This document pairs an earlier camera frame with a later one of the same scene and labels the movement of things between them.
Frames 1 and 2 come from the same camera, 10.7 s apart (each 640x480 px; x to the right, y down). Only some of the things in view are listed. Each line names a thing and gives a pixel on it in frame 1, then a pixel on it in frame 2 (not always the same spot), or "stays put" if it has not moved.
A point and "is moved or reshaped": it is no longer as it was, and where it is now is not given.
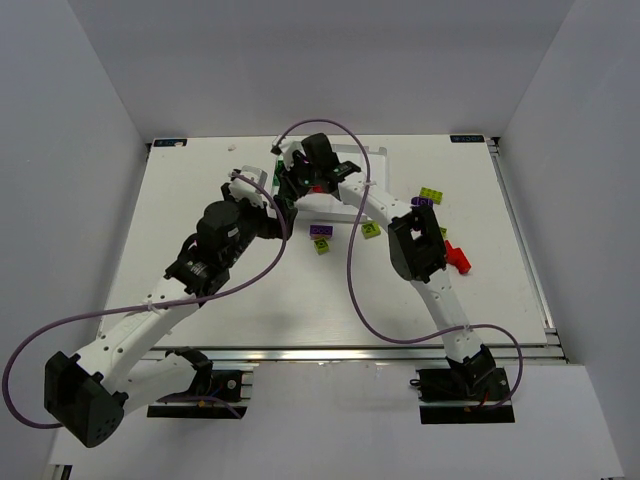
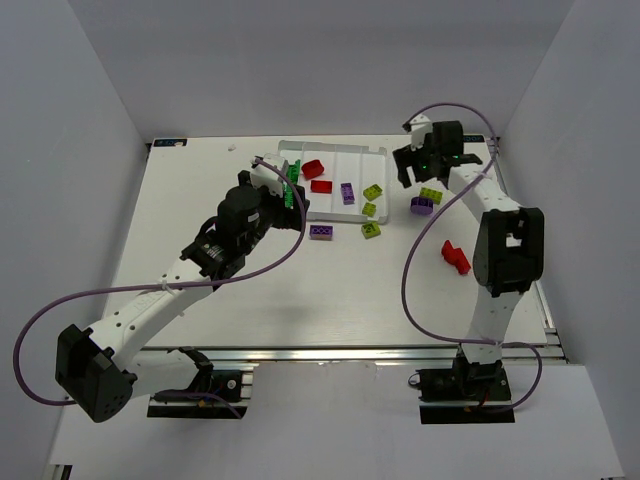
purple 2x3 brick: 321,231 stays put
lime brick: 370,230 stays put
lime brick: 321,246 is moved or reshaped
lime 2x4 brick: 436,196 stays put
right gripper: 291,179 to 417,158
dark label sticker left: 170,143 stays put
